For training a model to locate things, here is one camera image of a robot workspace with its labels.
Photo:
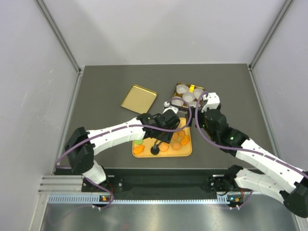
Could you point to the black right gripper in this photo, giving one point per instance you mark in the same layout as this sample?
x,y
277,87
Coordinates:
x,y
201,114

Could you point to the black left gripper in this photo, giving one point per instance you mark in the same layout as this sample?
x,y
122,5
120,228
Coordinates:
x,y
166,138

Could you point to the tan scalloped cookie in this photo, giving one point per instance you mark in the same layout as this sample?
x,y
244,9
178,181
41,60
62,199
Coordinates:
x,y
176,146

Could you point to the square cookie tin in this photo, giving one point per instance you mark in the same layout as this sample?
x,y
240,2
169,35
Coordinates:
x,y
184,108

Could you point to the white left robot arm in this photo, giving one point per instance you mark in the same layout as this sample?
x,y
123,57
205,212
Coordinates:
x,y
84,145

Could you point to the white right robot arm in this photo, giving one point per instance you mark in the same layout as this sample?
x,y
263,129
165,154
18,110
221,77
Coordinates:
x,y
279,180

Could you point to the white paper cup bottom-left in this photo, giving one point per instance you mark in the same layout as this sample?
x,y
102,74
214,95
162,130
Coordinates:
x,y
177,101

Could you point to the tan plain round cookie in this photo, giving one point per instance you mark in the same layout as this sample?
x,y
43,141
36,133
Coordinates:
x,y
175,136

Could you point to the orange swirl cookie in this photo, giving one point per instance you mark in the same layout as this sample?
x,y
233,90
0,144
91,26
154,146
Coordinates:
x,y
181,133

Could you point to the tan dotted round cookie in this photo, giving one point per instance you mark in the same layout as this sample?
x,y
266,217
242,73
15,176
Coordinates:
x,y
163,147

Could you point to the white paper cup bottom-right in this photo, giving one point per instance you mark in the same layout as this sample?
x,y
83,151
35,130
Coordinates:
x,y
193,104

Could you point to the yellow serving tray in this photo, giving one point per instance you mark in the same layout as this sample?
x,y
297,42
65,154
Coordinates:
x,y
149,142

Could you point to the white paper cup centre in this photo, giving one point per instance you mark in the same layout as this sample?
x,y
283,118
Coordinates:
x,y
188,97

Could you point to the white paper cup top-left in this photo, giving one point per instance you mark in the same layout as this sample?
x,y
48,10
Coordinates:
x,y
182,89

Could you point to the black sandwich cookie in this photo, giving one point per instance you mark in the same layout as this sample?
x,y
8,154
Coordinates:
x,y
154,150

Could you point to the gold tin lid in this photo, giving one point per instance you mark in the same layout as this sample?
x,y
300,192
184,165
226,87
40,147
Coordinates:
x,y
139,99

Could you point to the white paper cup top-right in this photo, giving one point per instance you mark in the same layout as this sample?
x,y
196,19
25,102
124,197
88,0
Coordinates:
x,y
197,92

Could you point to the green cookie lower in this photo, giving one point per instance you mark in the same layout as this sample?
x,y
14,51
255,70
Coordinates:
x,y
138,142

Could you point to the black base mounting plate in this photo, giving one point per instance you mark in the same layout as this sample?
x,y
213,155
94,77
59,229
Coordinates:
x,y
159,184

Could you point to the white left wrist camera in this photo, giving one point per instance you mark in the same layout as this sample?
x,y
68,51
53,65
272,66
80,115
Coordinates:
x,y
170,107

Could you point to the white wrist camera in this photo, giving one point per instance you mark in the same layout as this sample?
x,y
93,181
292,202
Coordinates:
x,y
212,101
170,107

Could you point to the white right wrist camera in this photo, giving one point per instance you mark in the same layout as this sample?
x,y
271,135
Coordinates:
x,y
212,101

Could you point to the slotted cable duct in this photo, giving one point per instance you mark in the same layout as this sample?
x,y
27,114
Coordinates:
x,y
101,200

